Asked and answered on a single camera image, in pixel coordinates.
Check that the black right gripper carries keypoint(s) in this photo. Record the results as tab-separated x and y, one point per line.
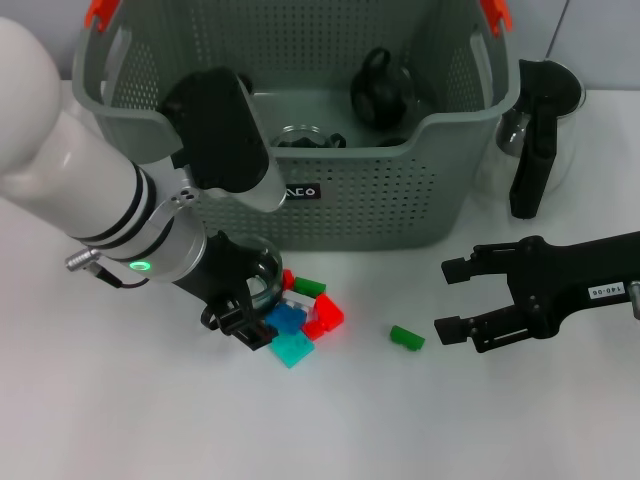
560	280

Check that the green building block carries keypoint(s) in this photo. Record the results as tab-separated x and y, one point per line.
407	337
310	286

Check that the teal building block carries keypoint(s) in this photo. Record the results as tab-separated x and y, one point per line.
295	350

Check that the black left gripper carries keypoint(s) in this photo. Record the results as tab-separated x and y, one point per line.
220	270

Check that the glass cup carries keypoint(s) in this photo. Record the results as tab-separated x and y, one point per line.
305	137

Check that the large red building block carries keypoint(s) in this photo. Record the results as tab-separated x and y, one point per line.
327	317

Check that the grey-green perforated storage basket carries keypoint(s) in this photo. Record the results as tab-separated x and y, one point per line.
375	200

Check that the blue building block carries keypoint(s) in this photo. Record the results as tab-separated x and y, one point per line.
287	320

